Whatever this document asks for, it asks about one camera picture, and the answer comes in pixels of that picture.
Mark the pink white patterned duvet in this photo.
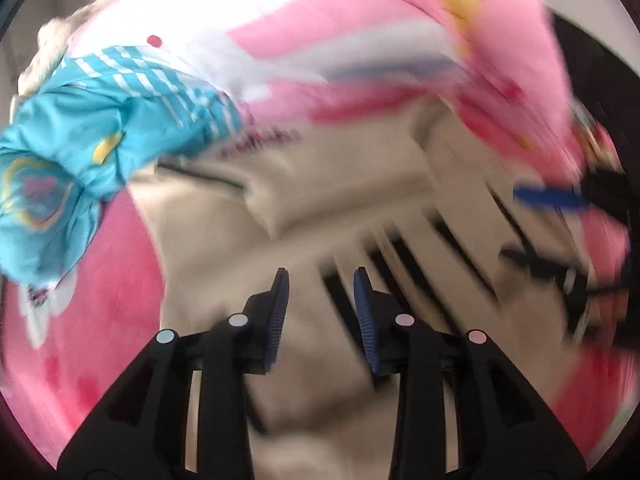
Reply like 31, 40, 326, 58
17, 0, 584, 181

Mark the beige zip-up hoodie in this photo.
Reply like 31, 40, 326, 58
127, 96, 601, 480

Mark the pink fleece bed blanket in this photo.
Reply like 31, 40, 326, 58
1, 193, 639, 465

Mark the blue cartoon pillow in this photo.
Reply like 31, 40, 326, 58
1, 47, 242, 287

